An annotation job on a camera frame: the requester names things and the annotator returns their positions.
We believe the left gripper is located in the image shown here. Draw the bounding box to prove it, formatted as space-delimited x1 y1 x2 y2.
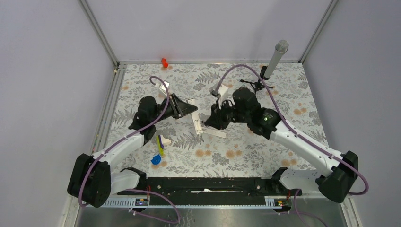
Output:
151 93 198 124

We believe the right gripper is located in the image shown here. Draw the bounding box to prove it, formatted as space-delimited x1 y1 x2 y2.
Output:
204 98 250 131

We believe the white remote control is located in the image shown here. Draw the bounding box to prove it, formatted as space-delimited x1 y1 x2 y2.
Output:
191 110 203 135

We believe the white remote battery cover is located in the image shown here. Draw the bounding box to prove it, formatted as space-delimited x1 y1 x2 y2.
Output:
202 127 227 138

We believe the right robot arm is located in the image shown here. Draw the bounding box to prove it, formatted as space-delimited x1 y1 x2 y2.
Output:
204 87 358 203

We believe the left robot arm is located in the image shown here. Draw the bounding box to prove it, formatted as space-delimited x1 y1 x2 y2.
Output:
67 94 198 208

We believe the floral tablecloth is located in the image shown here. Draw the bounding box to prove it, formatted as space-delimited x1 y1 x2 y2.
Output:
107 63 327 177

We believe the red toy block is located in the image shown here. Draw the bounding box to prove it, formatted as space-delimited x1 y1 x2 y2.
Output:
161 58 169 69

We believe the black microphone tripod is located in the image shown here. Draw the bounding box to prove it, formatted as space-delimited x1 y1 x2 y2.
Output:
239 65 274 93

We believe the grey microphone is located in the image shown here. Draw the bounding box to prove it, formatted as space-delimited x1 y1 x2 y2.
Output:
261 40 289 80

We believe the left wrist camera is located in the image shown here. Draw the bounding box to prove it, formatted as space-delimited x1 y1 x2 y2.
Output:
156 81 169 98

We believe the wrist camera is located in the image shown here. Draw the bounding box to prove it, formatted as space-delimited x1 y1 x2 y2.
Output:
156 81 169 98
210 83 228 100

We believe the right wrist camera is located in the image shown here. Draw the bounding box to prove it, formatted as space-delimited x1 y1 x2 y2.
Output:
210 83 228 100

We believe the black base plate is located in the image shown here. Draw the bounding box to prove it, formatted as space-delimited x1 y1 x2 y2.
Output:
118 177 302 206

